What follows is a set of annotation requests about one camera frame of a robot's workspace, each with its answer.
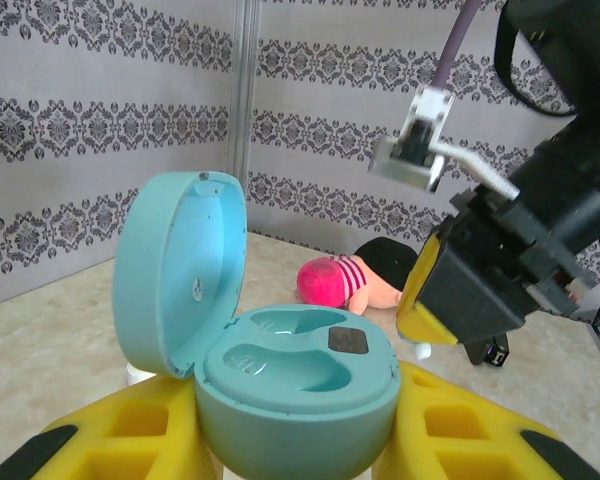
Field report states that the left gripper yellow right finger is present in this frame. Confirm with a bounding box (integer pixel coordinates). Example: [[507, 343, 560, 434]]
[[372, 360, 600, 480]]

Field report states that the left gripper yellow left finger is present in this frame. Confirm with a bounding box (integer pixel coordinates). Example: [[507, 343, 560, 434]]
[[0, 374, 224, 480]]

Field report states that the light blue earbud charging case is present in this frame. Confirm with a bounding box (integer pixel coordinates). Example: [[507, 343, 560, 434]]
[[110, 169, 402, 480]]

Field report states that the small black adapter block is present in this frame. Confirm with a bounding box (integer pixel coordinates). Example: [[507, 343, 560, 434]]
[[467, 332, 512, 370]]

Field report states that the pink striped plush doll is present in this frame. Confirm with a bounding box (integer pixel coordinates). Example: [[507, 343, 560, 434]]
[[296, 237, 434, 317]]

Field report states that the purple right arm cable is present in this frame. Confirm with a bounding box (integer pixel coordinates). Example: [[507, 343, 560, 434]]
[[408, 0, 484, 124]]

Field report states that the aluminium frame post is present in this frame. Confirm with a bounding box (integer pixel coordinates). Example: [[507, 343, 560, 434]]
[[224, 0, 264, 236]]

